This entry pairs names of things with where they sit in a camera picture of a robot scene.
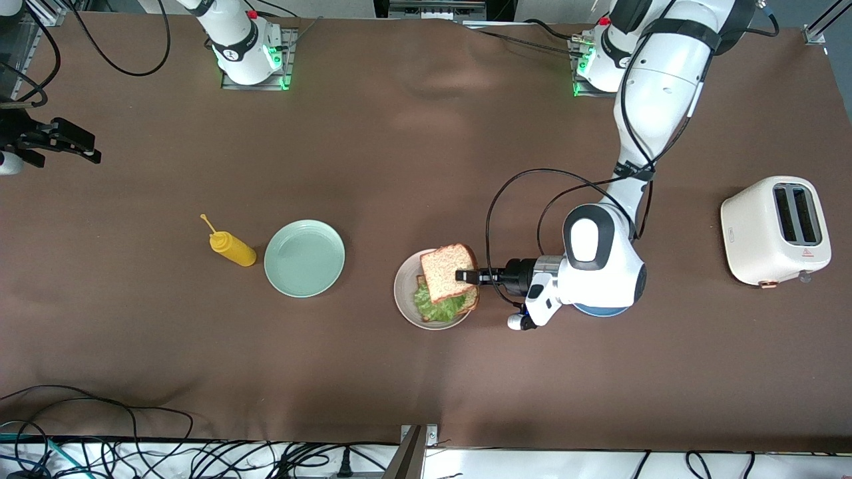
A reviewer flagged brown bread slice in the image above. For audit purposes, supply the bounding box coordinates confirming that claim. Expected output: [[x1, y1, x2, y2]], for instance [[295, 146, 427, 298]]
[[416, 274, 481, 324], [419, 243, 481, 305]]

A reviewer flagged white toaster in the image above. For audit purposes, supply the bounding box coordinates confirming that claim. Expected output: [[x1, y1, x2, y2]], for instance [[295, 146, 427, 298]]
[[720, 175, 833, 288]]

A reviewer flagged mint green plate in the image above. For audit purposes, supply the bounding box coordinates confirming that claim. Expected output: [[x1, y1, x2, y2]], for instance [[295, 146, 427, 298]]
[[264, 220, 346, 298]]

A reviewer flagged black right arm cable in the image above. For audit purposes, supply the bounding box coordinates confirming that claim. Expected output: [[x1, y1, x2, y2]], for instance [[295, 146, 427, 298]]
[[70, 0, 172, 78]]

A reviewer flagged aluminium frame profile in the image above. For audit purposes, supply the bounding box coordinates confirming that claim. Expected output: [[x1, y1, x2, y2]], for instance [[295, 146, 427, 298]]
[[802, 0, 852, 47]]

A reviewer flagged beige plate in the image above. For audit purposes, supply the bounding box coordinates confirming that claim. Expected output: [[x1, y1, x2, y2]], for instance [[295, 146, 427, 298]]
[[393, 249, 477, 331]]

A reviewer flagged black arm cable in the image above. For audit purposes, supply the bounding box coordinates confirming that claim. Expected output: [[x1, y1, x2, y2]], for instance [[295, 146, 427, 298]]
[[70, 0, 172, 78], [484, 0, 781, 310]]

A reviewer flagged teal cable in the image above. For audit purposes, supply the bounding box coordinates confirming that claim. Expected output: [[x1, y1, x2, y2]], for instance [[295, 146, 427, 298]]
[[0, 431, 71, 470]]

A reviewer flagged clear acrylic enclosure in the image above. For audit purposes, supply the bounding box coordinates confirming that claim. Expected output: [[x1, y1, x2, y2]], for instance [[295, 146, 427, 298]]
[[0, 0, 67, 100]]

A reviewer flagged long black looped cable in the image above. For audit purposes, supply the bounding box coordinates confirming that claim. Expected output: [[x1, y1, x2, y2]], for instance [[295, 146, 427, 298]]
[[0, 385, 195, 466]]

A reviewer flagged black hanging cable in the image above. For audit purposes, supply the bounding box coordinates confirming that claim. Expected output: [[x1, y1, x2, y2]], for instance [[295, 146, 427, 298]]
[[0, 0, 63, 108]]

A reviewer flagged yellow mustard squeeze bottle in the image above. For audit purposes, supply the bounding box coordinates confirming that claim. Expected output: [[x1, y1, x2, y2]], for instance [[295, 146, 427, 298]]
[[200, 214, 258, 267]]

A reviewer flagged green lettuce leaf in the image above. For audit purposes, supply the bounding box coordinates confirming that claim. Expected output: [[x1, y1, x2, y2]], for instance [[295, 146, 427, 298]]
[[413, 279, 468, 323]]

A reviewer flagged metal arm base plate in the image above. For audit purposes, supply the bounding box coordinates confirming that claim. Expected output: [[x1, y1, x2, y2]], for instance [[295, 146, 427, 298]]
[[570, 37, 623, 99], [221, 28, 298, 91]]

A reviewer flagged blue plate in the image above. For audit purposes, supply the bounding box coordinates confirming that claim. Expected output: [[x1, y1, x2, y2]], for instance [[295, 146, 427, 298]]
[[571, 301, 631, 318]]

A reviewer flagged black equipment box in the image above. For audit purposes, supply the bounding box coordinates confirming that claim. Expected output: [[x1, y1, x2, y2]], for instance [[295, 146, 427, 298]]
[[373, 0, 517, 22]]

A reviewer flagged brown table cloth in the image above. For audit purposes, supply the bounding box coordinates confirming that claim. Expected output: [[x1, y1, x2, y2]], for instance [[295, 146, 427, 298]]
[[0, 10, 852, 453]]

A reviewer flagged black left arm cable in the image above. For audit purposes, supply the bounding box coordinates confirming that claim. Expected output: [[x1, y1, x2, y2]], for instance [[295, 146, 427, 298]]
[[484, 0, 781, 310]]

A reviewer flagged grey base supply cable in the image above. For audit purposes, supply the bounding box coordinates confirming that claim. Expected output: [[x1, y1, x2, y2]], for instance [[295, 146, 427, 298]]
[[463, 19, 581, 55]]

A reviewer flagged aluminium bracket post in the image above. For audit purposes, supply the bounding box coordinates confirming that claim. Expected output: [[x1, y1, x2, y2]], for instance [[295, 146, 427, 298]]
[[385, 424, 440, 479]]

